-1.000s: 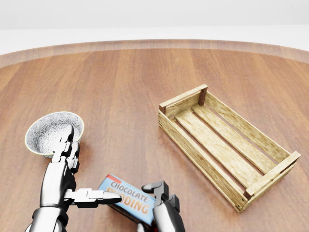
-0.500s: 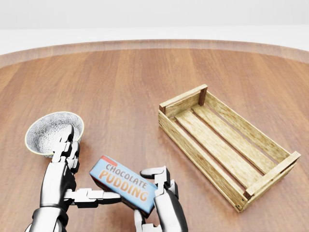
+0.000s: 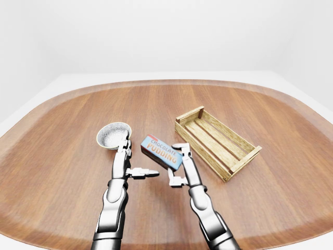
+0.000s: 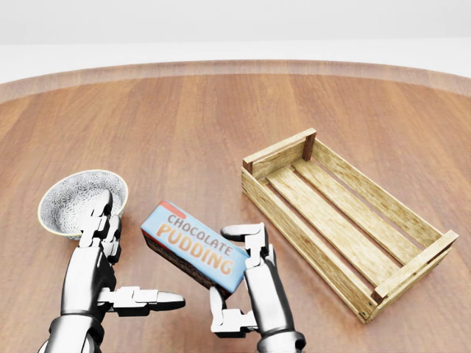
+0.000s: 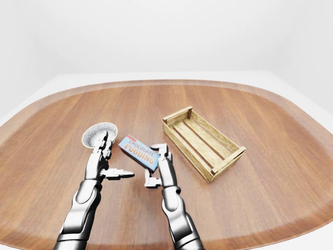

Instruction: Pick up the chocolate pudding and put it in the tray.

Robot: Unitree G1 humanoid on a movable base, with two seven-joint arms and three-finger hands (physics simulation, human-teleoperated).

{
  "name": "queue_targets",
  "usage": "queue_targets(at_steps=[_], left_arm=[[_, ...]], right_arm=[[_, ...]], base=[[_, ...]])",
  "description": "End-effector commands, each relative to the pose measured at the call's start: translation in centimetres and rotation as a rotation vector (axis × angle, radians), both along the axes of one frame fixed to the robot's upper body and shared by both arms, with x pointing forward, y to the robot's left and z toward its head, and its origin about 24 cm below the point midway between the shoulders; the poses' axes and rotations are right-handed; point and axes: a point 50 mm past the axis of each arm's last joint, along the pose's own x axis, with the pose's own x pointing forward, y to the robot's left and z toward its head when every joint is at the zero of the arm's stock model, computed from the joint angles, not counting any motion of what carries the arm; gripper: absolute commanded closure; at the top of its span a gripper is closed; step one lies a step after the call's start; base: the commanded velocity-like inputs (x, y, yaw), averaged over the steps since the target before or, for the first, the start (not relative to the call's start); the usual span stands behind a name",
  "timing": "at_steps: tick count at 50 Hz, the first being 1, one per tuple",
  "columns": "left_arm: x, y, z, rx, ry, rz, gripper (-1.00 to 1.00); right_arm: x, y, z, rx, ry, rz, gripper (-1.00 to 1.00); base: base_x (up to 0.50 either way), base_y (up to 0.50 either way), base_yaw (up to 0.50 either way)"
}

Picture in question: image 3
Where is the wooden slat tray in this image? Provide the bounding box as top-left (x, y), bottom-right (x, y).
top-left (174, 105), bottom-right (263, 182)

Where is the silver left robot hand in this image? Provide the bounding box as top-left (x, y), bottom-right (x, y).
top-left (111, 134), bottom-right (160, 181)

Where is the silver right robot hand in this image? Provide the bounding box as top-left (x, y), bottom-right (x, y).
top-left (168, 143), bottom-right (204, 188)

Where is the blue chocolate pudding box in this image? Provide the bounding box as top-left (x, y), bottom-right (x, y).
top-left (140, 134), bottom-right (184, 171)

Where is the white speckled bowl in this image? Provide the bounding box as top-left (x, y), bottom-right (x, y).
top-left (96, 122), bottom-right (132, 151)

